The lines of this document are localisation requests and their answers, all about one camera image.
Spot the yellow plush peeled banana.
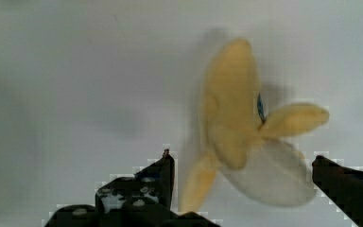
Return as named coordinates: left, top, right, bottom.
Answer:
left=179, top=39, right=329, bottom=213

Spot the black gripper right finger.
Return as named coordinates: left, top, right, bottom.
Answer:
left=311, top=155, right=363, bottom=227

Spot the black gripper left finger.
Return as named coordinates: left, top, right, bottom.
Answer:
left=44, top=149, right=220, bottom=227

